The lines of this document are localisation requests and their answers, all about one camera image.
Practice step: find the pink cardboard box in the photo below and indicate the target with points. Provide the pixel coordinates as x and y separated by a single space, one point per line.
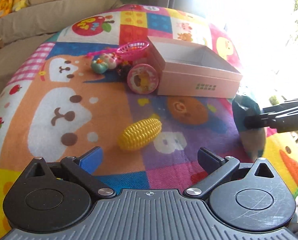
190 69

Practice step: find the pink plastic toy strainer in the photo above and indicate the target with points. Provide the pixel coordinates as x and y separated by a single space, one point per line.
128 52

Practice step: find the beige sofa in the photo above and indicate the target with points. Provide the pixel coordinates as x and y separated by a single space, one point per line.
23 31

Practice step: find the colourful cartoon play mat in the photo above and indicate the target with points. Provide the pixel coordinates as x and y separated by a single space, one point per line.
56 106

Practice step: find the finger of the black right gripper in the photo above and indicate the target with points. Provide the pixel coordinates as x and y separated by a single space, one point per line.
282 117

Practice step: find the round pink donut toy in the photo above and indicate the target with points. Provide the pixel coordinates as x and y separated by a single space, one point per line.
143 79

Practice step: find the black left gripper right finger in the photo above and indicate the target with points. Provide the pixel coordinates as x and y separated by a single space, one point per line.
220 170

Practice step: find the yellow toy corn cob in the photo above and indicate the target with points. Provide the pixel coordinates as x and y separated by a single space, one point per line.
139 134

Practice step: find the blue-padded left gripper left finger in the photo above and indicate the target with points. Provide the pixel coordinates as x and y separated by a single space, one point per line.
79 170

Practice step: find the pastel green pink squishy toy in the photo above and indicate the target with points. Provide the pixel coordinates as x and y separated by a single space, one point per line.
106 61

